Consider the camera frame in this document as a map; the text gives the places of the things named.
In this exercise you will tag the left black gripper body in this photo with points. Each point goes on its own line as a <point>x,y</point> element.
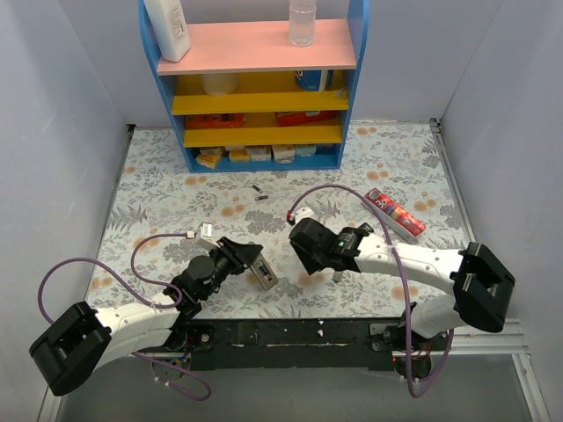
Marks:
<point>237,253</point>

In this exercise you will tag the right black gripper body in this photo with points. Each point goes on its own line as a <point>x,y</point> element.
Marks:
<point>305,240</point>

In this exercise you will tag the white air conditioner remote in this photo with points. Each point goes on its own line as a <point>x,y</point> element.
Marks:
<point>264,273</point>

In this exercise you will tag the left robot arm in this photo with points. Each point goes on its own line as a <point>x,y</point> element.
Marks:
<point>83,339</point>

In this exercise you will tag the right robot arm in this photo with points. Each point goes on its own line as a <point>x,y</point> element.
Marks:
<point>476,287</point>

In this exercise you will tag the black TV remote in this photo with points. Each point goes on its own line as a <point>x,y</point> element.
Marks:
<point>366,228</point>

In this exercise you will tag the red toothpaste box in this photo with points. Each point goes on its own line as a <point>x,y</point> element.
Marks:
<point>403,223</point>

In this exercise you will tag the teal white small box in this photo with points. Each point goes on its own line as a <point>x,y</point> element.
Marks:
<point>305,150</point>

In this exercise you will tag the yellow white small box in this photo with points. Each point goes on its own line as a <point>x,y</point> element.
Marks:
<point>239,156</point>

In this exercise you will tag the white orange small carton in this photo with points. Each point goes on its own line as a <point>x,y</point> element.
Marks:
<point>283,154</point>

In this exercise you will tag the floral patterned table mat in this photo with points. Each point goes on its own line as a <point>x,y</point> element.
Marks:
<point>158,200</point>

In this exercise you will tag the yellow red small box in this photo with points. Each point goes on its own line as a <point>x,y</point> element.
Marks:
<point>209,157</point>

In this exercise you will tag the red orange box right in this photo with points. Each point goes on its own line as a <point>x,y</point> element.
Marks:
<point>290,119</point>

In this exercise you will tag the orange box left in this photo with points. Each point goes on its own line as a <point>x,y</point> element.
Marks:
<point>217,120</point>

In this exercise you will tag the blue wooden shelf unit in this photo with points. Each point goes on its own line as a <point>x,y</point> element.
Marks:
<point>260,53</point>

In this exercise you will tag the blue white round container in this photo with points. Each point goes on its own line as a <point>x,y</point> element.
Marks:
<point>313,80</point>

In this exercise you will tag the white cylindrical container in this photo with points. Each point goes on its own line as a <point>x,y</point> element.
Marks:
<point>219,84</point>

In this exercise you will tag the clear plastic water bottle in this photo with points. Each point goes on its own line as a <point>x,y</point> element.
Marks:
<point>302,18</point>

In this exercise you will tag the white plastic bottle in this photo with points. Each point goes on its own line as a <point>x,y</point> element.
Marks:
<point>169,24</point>

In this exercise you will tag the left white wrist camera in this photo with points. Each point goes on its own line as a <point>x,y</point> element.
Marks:
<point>203,237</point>

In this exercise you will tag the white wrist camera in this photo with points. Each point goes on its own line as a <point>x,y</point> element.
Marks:
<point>296,215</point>
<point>203,237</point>

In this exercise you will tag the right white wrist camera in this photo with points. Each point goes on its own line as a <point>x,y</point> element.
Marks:
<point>296,215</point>

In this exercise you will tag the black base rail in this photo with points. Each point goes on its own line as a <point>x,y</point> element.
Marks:
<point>279,343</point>

